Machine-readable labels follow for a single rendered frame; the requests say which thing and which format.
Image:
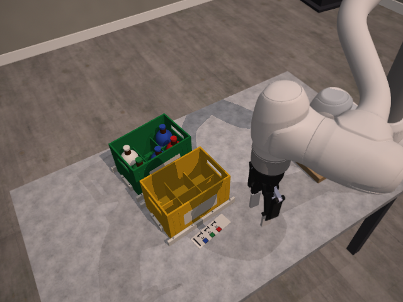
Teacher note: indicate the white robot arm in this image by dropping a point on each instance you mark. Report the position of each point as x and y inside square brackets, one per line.
[346, 143]

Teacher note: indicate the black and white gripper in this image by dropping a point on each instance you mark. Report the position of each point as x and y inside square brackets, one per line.
[269, 185]

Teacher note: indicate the green plastic crate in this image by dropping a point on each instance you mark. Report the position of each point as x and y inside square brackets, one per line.
[143, 141]

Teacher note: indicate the yellow crate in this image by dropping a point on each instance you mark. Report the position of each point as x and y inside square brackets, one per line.
[184, 191]

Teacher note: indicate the white paper pick list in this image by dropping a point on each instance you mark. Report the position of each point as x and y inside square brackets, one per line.
[211, 230]

